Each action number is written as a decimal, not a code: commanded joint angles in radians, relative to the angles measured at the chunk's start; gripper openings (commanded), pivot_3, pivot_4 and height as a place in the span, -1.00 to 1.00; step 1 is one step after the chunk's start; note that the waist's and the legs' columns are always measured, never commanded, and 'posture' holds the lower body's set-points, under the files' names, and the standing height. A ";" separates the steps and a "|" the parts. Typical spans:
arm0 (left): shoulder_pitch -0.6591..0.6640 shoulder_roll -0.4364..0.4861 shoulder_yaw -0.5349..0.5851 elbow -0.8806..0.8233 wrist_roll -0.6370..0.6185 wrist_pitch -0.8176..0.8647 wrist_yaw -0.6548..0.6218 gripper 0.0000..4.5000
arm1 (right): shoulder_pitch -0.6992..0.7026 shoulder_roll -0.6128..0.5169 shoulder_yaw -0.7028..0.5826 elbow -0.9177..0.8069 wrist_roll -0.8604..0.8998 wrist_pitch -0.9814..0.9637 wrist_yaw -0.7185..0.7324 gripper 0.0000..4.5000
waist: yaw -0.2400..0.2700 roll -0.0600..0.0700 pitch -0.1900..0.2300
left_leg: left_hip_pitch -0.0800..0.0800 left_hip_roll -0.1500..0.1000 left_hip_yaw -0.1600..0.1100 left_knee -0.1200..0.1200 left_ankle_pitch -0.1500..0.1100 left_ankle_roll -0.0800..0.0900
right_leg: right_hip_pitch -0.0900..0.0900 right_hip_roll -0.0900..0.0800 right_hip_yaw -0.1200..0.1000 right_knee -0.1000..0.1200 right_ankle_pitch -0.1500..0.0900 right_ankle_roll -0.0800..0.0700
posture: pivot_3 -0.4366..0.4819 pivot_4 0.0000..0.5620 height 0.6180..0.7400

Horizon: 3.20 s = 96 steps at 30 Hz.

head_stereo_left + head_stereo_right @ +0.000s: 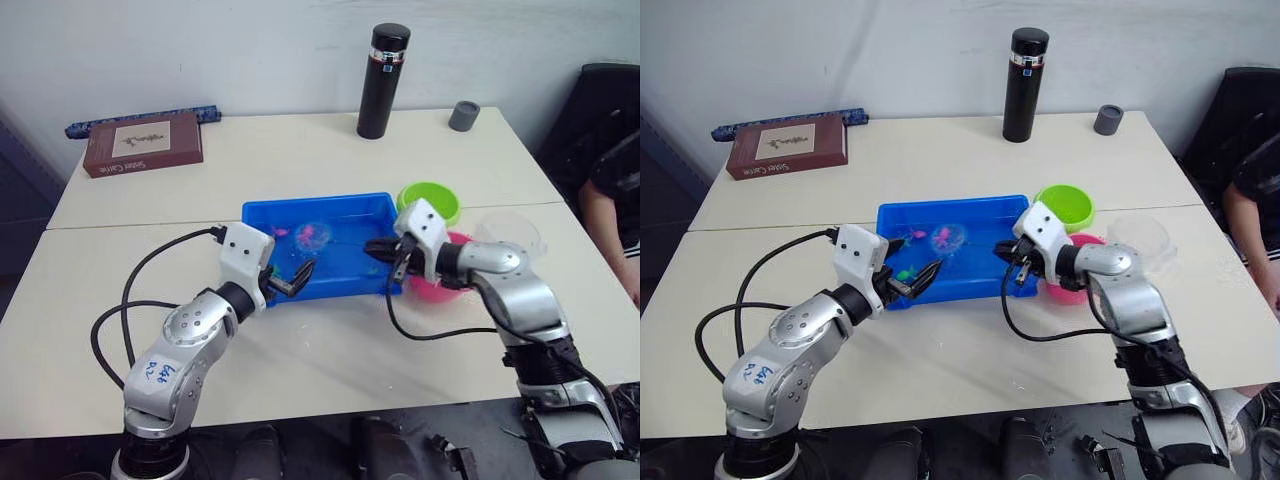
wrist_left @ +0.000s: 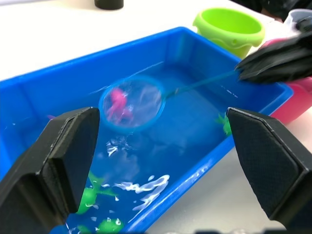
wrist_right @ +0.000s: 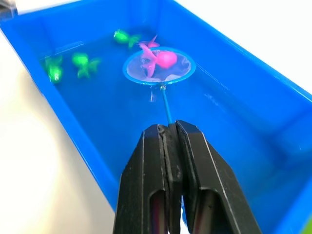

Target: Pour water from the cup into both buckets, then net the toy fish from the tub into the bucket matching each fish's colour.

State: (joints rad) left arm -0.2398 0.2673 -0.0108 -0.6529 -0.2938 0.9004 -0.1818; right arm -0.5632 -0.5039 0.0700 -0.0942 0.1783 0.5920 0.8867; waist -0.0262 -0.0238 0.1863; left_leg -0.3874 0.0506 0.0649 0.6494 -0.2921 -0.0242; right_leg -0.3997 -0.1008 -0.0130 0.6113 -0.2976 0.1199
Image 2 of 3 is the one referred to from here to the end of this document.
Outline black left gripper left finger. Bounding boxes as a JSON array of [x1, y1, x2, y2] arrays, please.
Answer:
[[0, 106, 100, 234]]

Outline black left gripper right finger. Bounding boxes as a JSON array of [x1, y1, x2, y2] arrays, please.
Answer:
[[225, 107, 312, 234]]

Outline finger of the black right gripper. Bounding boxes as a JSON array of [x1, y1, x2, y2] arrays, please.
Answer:
[[238, 56, 312, 84], [236, 31, 312, 71]]

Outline pink toy fish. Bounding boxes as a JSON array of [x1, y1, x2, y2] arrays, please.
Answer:
[[106, 88, 135, 124]]

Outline small blue fishing net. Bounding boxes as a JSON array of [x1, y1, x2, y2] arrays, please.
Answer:
[[98, 68, 244, 134]]

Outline pink plastic bucket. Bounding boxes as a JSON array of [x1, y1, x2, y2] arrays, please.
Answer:
[[258, 38, 312, 124]]

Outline green plastic bucket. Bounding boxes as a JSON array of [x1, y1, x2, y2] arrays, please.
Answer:
[[192, 7, 266, 59]]

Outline clear plastic cup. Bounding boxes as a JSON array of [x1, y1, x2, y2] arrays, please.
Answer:
[[282, 8, 312, 27]]

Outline blue plastic tub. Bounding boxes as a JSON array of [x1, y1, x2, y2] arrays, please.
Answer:
[[0, 26, 294, 234]]

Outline black thermos bottle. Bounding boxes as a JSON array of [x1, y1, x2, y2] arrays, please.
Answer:
[[94, 0, 124, 11]]

